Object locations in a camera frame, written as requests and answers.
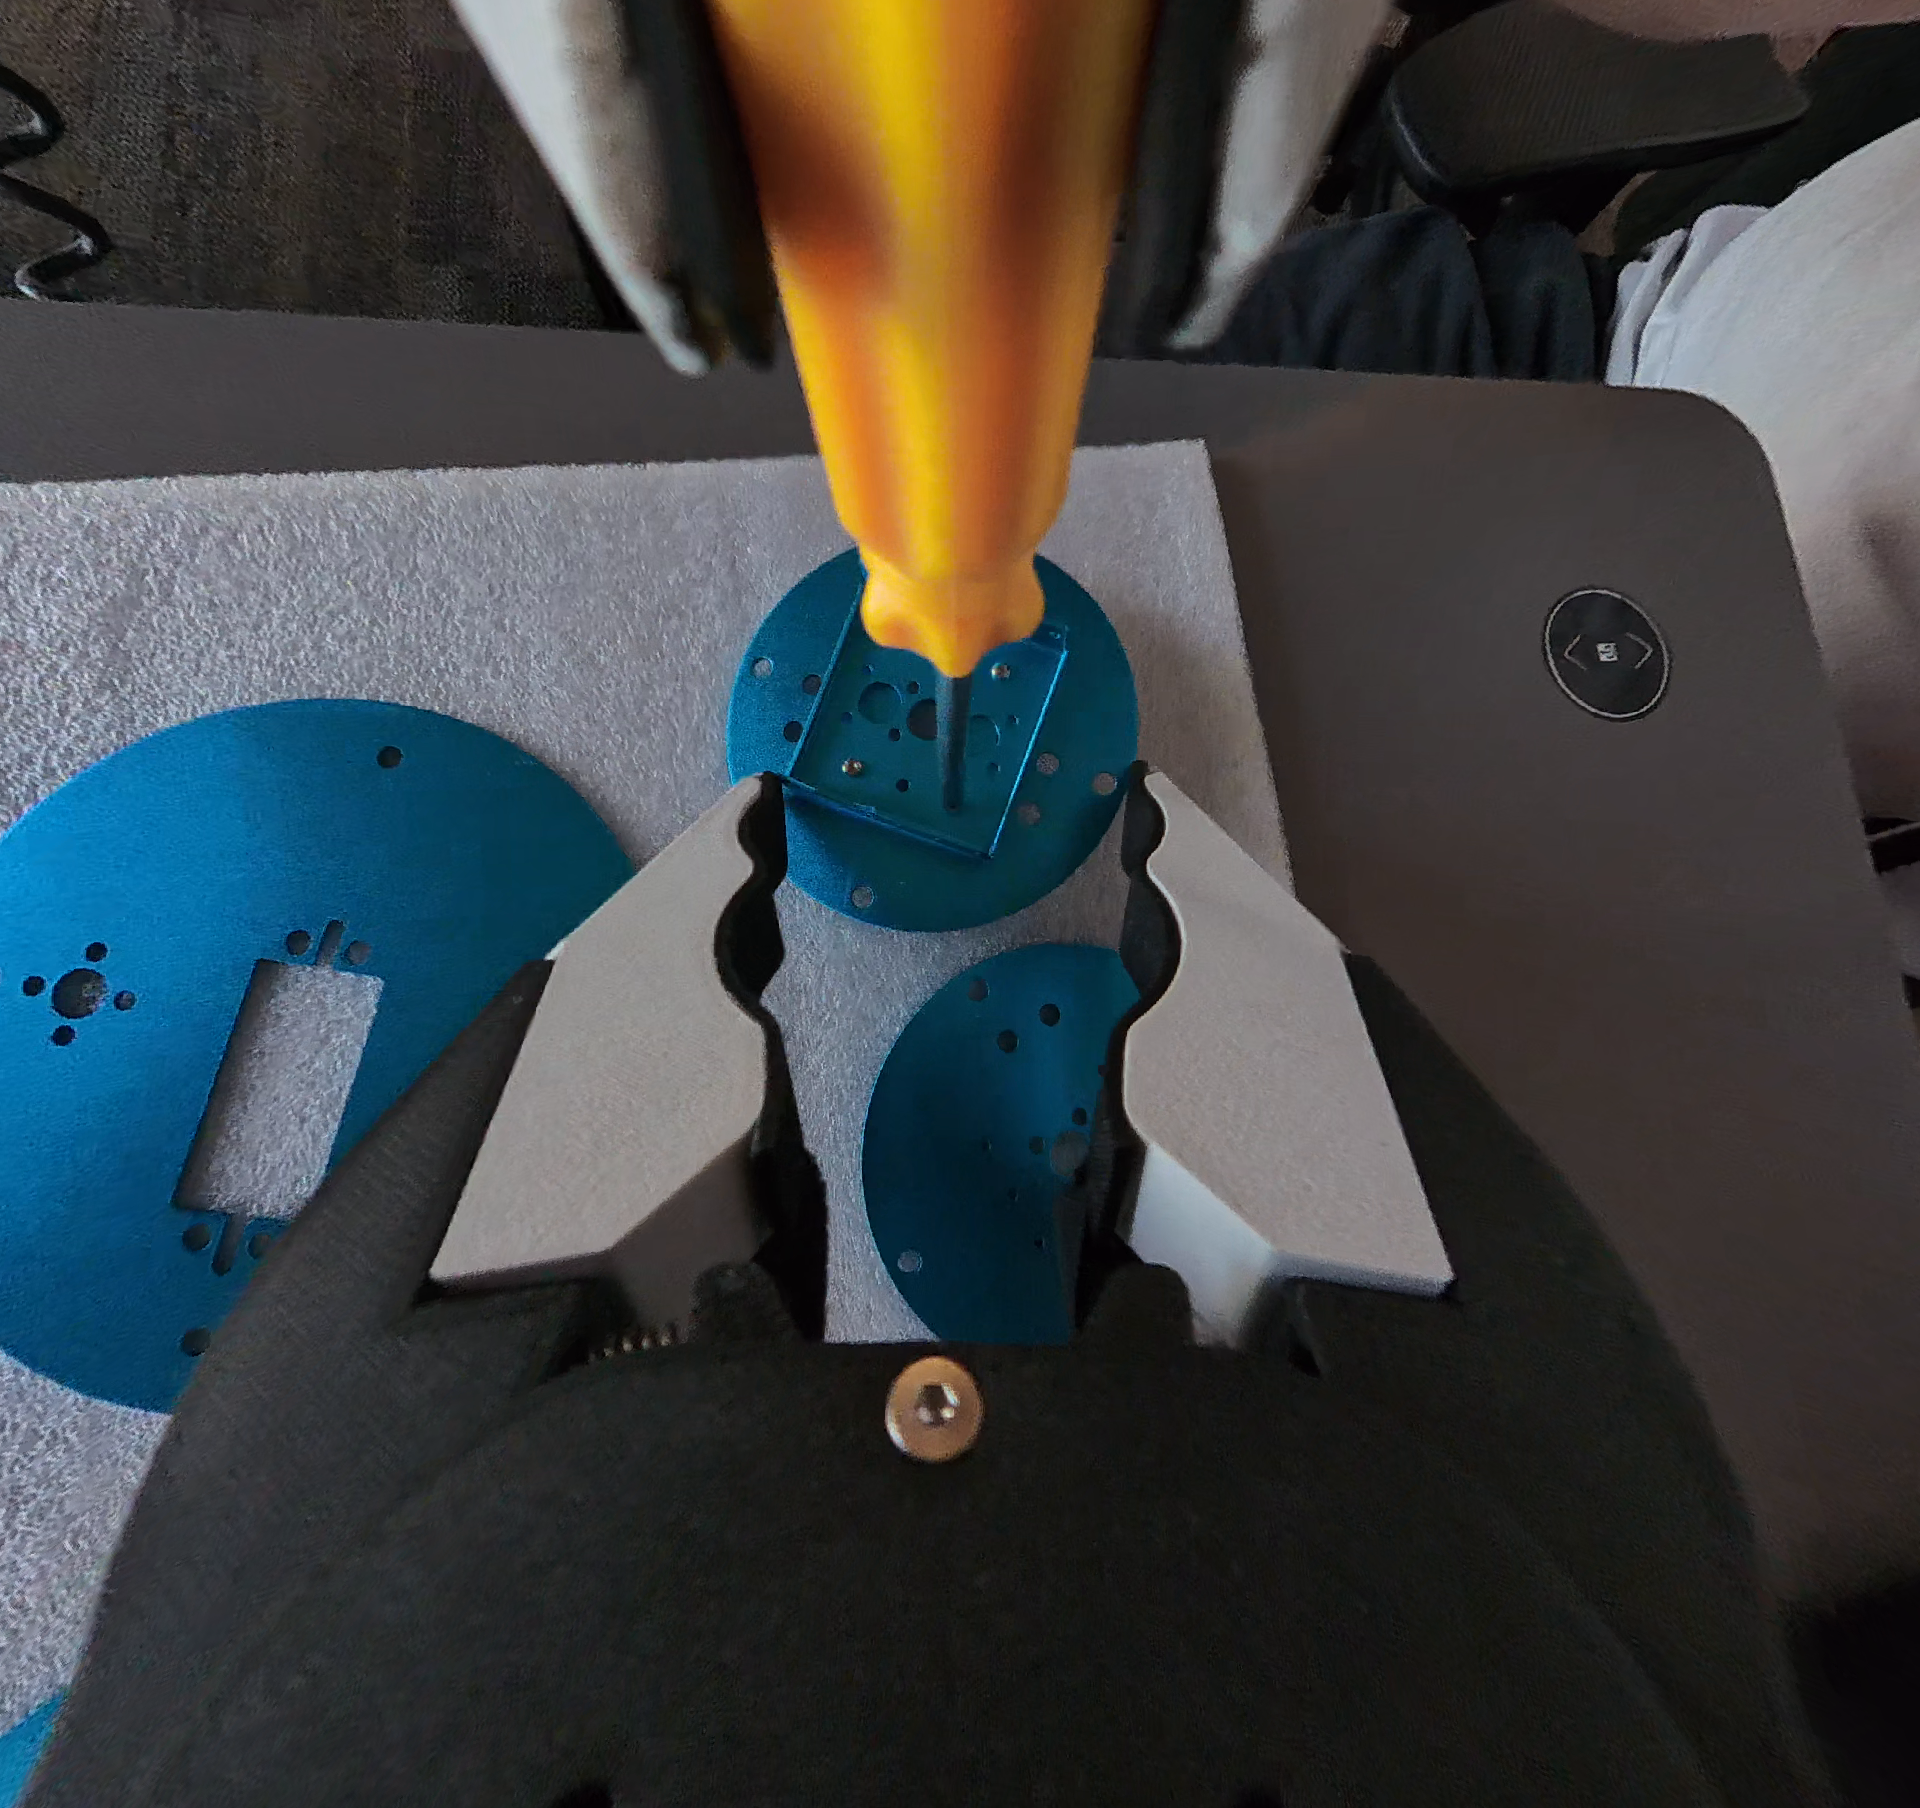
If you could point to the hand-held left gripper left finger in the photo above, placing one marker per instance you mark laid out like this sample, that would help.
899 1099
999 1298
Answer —
599 1088

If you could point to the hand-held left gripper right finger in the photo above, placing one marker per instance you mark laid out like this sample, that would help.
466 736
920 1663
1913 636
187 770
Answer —
1275 1088

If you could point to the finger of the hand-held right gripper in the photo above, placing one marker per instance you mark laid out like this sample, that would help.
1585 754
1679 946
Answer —
540 38
1306 9

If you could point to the small blue round metal plate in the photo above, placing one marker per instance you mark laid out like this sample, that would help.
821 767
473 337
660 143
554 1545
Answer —
960 895

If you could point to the blue square metal bracket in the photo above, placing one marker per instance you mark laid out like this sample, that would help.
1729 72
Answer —
918 822

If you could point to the dark grey desk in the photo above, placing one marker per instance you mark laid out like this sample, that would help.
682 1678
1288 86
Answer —
1499 1088

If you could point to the round black desk control panel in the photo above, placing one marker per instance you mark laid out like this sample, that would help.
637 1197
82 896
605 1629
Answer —
1605 615

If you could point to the large blue disc rectangular cutout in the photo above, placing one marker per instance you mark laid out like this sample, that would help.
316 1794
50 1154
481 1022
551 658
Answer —
451 862

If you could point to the black mesh office chair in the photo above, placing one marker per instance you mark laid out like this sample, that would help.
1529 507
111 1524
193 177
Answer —
1575 99

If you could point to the small blue perforated disc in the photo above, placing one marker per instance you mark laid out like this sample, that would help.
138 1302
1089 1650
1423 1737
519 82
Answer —
945 1178

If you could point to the white foam sheet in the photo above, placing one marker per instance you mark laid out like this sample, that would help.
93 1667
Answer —
451 562

